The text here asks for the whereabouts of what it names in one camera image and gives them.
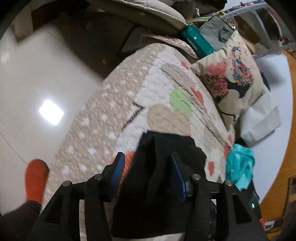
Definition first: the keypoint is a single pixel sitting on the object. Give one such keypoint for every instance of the orange slipper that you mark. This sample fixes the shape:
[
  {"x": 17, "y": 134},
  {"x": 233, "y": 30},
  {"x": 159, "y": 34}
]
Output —
[{"x": 35, "y": 178}]

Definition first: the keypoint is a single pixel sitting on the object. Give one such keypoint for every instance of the metal shelf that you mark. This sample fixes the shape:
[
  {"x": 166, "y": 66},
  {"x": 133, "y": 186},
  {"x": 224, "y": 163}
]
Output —
[{"x": 249, "y": 7}]

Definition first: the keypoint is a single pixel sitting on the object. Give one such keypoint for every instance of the black pants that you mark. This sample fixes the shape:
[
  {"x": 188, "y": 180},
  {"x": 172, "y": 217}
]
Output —
[{"x": 157, "y": 185}]

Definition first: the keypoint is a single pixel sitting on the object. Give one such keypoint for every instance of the beige padded cushion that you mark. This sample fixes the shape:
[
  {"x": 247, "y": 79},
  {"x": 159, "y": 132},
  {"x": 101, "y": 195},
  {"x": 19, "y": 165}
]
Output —
[{"x": 143, "y": 14}]

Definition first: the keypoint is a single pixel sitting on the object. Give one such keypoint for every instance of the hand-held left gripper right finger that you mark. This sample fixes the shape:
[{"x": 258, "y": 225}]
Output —
[{"x": 178, "y": 180}]

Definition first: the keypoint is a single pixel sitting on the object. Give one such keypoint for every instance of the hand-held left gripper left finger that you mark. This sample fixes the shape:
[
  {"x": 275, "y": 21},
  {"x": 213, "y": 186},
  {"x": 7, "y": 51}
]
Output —
[{"x": 118, "y": 171}]

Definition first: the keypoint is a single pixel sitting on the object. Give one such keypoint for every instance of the printed floral cushion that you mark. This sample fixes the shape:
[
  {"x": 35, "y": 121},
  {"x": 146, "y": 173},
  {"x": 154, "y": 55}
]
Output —
[{"x": 242, "y": 76}]

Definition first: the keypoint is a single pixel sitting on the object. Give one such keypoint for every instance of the teal package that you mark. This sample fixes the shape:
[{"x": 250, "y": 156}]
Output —
[{"x": 196, "y": 40}]

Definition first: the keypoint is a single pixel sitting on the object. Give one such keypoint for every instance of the quilted heart-pattern blanket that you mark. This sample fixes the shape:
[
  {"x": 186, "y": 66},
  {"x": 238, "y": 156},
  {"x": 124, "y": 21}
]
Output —
[{"x": 138, "y": 92}]

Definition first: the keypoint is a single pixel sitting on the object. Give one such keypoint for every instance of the grey fabric bag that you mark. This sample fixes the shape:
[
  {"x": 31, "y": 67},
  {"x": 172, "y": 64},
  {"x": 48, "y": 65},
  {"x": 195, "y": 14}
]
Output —
[{"x": 215, "y": 30}]

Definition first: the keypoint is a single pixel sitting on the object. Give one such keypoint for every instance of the teal fleece blanket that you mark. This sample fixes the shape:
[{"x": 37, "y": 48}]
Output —
[{"x": 240, "y": 166}]

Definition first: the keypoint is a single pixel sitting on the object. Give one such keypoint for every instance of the person's leg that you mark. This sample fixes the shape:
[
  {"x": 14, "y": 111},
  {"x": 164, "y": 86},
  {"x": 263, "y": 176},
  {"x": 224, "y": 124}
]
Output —
[{"x": 18, "y": 220}]

